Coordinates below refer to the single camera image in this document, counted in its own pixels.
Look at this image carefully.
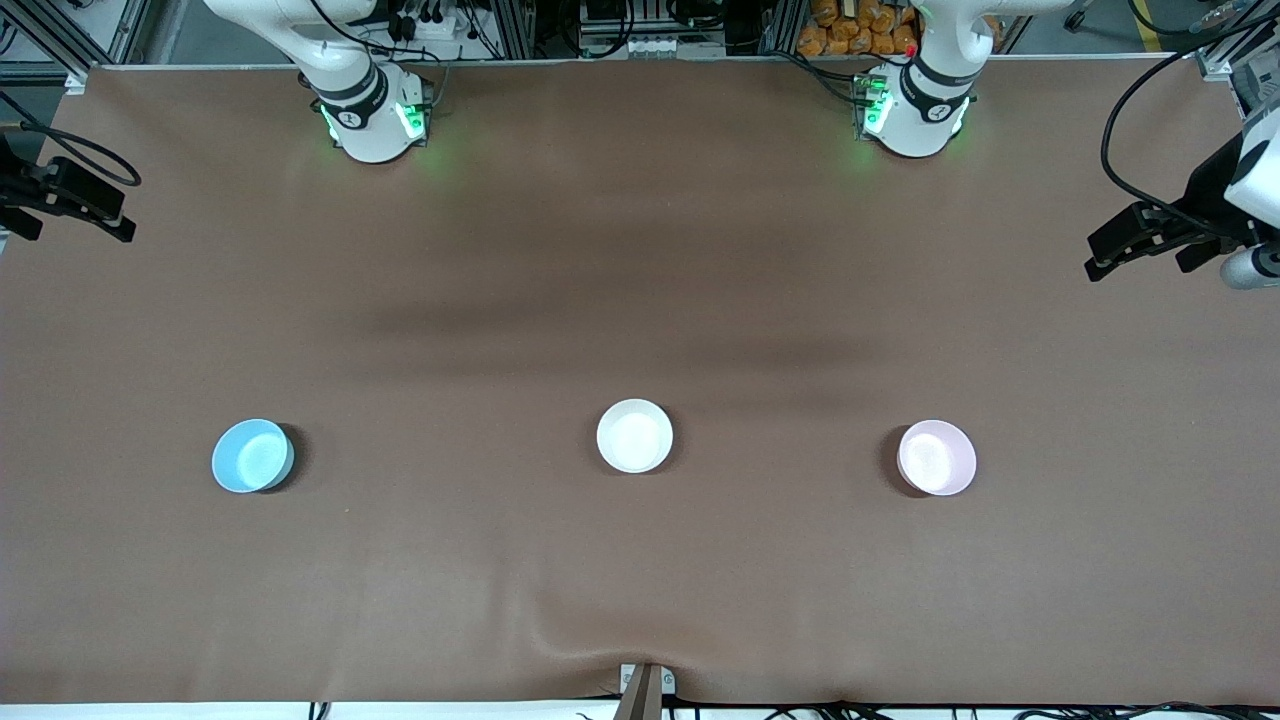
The light pink bowl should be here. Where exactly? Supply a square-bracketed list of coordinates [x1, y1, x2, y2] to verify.
[897, 419, 978, 497]

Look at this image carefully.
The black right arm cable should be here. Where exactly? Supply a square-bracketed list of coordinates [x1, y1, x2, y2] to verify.
[0, 90, 142, 191]

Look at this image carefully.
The brown table mat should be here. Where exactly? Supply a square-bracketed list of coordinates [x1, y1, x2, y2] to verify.
[0, 55, 1280, 706]

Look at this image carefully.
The light blue bowl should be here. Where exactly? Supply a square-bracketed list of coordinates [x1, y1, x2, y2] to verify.
[211, 418, 296, 494]

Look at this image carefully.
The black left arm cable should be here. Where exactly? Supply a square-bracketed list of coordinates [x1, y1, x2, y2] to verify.
[1100, 15, 1280, 236]

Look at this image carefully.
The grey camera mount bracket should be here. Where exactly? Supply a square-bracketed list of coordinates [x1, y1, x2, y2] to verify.
[618, 662, 677, 720]

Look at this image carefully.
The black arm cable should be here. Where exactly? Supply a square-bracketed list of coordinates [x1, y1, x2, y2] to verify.
[0, 90, 142, 191]
[1100, 15, 1280, 236]

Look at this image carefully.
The bag of orange items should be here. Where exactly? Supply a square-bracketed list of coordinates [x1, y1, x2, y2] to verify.
[797, 0, 919, 58]

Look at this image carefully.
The white bowl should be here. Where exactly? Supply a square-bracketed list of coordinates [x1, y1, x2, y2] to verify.
[596, 398, 675, 474]

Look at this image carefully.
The aluminium frame profile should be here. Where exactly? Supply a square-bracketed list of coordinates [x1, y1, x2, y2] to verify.
[760, 0, 806, 56]
[1195, 0, 1280, 81]
[0, 0, 151, 86]
[490, 0, 536, 59]

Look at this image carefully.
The white socket block with plugs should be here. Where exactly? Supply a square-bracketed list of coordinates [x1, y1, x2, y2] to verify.
[385, 0, 463, 43]

